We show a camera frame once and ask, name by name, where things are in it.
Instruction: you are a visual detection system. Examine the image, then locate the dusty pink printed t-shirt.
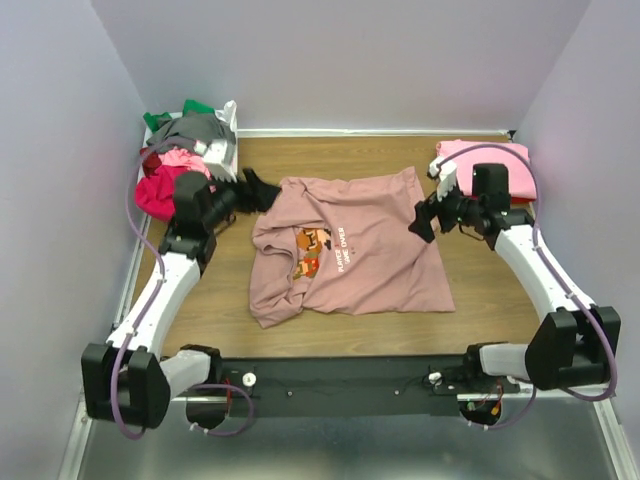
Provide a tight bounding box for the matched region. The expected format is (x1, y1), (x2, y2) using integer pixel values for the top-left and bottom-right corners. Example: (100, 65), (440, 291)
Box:
(249, 167), (455, 328)

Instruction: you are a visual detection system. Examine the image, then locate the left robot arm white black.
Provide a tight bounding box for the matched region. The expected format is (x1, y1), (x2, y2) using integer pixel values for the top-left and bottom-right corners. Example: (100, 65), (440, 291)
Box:
(81, 168), (281, 440)

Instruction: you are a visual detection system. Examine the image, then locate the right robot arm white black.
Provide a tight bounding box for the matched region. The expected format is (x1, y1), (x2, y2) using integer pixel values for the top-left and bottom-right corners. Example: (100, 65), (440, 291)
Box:
(409, 159), (621, 398)

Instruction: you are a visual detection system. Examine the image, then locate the folded red t-shirt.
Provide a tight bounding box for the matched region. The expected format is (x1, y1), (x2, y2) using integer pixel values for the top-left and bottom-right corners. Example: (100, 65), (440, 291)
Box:
(511, 196), (533, 205)

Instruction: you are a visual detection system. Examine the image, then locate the pink t-shirt in basket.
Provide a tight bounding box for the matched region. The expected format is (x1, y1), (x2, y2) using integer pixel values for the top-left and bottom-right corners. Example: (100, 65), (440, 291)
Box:
(158, 148), (211, 178)

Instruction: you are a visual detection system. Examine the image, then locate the magenta t-shirt in basket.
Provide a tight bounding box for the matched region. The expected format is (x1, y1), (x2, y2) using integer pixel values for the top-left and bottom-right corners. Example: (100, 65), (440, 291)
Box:
(134, 165), (188, 223)

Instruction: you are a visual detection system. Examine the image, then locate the white laundry basket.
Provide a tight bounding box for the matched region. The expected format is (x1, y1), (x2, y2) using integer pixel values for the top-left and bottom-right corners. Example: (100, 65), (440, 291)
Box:
(141, 101), (240, 181)

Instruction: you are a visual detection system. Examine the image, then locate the dark red t-shirt in basket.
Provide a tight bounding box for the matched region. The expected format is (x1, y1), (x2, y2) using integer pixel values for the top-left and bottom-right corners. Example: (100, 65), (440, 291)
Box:
(139, 147), (162, 177)

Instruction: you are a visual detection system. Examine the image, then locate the grey t-shirt in basket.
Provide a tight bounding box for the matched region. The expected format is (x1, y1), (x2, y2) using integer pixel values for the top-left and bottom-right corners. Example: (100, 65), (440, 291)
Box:
(146, 112), (236, 146)

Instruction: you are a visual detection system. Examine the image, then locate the folded light pink t-shirt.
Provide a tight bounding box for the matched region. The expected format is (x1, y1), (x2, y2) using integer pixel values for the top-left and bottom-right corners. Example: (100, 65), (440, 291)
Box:
(435, 139), (537, 200)

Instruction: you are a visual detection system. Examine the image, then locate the green t-shirt in basket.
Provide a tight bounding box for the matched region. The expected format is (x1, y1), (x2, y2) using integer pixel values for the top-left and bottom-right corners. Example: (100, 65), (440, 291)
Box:
(143, 99), (215, 132)

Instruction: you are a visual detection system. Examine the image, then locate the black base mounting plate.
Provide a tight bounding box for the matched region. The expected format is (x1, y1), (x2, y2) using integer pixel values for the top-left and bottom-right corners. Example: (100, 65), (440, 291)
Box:
(184, 354), (516, 434)

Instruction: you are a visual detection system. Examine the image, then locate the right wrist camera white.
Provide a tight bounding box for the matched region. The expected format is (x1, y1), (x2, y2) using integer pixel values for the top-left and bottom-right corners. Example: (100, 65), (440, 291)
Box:
(427, 156), (458, 203)

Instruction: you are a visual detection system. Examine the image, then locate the aluminium frame rail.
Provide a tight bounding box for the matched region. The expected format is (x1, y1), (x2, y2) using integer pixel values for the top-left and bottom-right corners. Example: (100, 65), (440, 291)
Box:
(58, 214), (151, 479)

